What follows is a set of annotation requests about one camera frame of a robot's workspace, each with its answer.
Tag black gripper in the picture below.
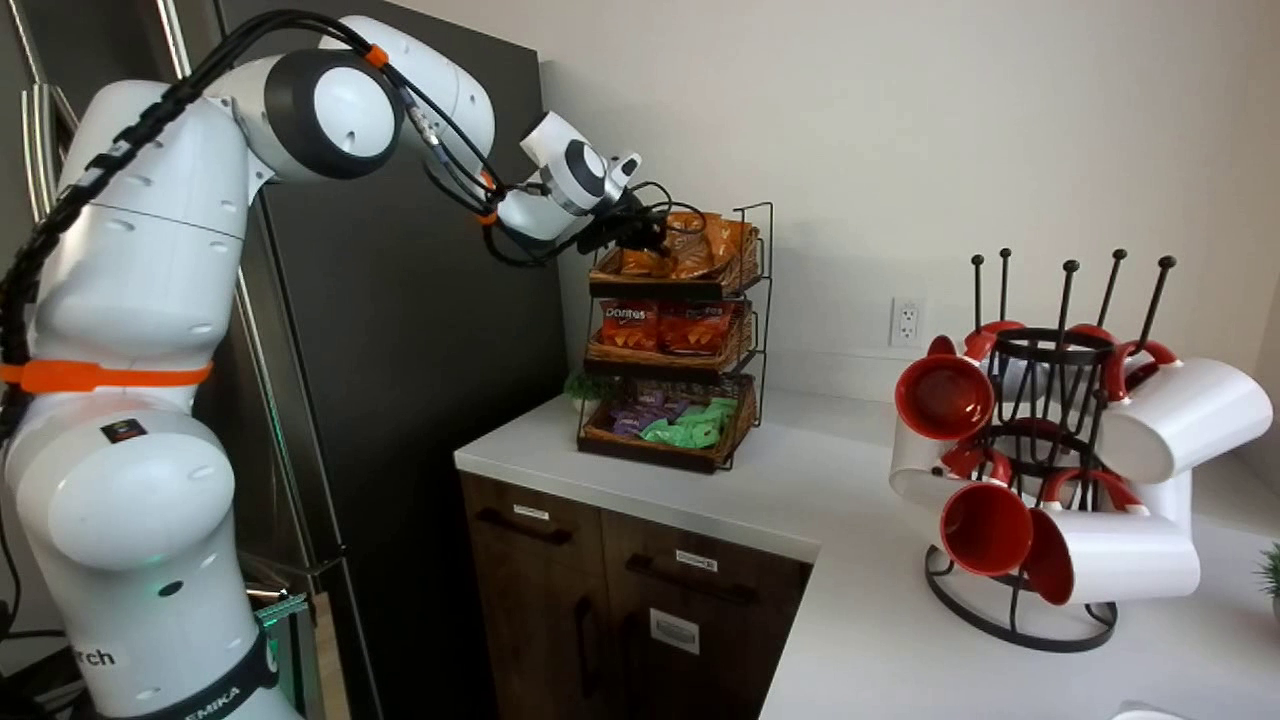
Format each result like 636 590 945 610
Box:
570 174 674 260

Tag orange chips snack packet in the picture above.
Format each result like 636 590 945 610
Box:
661 206 736 279
598 227 686 286
712 215 765 271

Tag red Doritos chips packet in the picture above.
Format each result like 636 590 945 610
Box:
590 305 664 359
653 305 712 363
693 299 749 355

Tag purple snack bar packet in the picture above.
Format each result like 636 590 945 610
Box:
640 376 701 419
603 378 664 432

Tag green snack bar packet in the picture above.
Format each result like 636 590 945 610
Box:
636 413 701 457
668 392 741 451

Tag dark wood counter cabinet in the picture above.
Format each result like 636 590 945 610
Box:
457 469 819 720

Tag wicker basket with orange chips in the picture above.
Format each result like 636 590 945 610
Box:
584 206 770 305

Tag small green potted plant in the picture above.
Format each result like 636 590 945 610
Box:
563 363 603 413
1254 534 1280 621

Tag dark grey refrigerator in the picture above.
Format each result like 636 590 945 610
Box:
134 0 574 720

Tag white mug red inside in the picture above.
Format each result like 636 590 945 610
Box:
1099 351 1280 489
889 333 999 448
933 474 1043 581
1063 320 1186 402
1020 503 1205 610
958 314 1030 371

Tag white cabinet door label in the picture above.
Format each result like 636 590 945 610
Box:
644 605 708 660

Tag green plastic bin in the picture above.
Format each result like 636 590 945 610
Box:
247 587 319 720

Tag black wire rack frame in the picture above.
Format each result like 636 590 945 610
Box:
570 195 779 480

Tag orange wrist cable strap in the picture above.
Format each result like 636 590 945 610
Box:
469 169 506 231

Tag white wall outlet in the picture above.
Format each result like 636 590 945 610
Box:
884 293 928 355

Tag black wire mug tree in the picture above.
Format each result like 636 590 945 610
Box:
918 242 1185 657

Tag black corrugated cable conduit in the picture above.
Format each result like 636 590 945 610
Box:
0 9 405 443

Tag wide orange arm strap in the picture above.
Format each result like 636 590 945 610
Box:
0 351 220 401

